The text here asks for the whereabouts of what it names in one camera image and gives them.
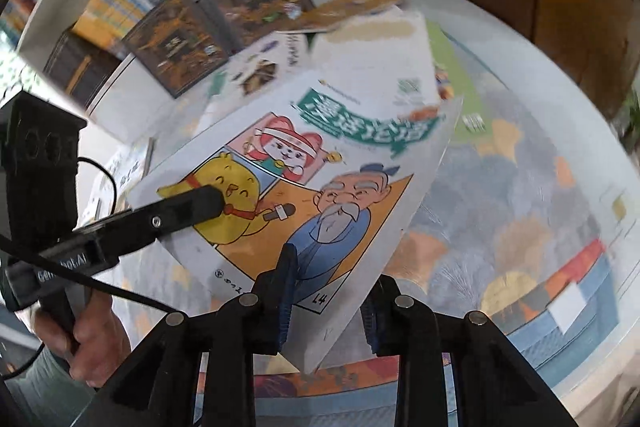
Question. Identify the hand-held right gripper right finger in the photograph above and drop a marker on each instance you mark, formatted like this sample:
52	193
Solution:
371	327

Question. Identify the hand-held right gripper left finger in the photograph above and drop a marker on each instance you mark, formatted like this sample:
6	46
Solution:
289	302

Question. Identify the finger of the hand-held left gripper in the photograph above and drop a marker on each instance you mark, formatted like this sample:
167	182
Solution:
165	217

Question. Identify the white cartoon cover book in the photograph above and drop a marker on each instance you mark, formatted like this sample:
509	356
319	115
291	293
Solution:
350	147

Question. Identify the white picture cover book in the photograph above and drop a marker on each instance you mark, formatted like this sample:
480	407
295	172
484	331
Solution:
240	62

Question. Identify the white back cover book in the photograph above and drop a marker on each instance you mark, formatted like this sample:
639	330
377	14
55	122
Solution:
380	52

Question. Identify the green landscape cover book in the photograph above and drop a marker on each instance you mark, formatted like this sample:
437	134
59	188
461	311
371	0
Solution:
450	67

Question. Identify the orange brown cover book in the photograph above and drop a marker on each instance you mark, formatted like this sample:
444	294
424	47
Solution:
350	9

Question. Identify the person's left forearm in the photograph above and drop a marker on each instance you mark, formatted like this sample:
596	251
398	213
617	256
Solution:
45	397

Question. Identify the row of yellow orange books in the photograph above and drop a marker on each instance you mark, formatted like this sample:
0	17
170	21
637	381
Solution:
120	7

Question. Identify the person's left hand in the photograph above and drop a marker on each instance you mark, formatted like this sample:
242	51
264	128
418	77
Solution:
100	342

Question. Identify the colourful printed sheet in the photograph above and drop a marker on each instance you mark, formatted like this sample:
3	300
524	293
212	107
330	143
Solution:
550	327

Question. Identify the green potted plant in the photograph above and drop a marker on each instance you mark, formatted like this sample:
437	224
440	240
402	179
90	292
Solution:
631	117

